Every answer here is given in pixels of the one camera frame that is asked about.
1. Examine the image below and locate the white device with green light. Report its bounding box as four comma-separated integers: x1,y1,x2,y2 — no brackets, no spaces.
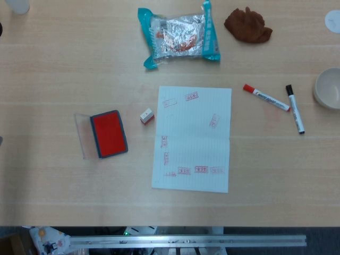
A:
124,226,158,237

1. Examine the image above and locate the aluminium rail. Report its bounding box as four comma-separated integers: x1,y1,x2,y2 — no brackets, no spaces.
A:
69,234,308,249

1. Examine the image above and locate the white round lid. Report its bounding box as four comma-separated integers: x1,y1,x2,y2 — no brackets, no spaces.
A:
324,9,340,35

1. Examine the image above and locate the red ink pad clear lid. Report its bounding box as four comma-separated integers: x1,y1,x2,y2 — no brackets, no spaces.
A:
74,109,129,160

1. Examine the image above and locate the white printed plastic bag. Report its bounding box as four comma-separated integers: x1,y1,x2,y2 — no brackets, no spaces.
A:
28,226,71,255

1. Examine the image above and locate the beige bowl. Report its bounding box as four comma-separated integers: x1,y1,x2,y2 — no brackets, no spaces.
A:
312,67,340,110

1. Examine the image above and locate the white lined paper sheet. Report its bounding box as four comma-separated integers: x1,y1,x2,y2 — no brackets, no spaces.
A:
151,85,233,194

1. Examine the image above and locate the teal foil snack bag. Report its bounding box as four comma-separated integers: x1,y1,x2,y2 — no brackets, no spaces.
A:
137,0,222,71

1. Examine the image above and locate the clear plastic cup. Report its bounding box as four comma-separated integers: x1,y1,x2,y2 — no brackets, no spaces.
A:
4,0,31,15

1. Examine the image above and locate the black whiteboard marker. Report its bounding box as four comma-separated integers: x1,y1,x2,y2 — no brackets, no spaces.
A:
285,84,306,135

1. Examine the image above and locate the brown crumpled cloth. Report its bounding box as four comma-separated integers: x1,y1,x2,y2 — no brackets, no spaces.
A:
223,6,274,45

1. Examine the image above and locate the small red white stamp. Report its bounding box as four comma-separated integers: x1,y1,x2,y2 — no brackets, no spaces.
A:
139,106,156,126

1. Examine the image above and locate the red whiteboard marker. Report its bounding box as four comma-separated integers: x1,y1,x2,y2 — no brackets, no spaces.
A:
242,83,292,113

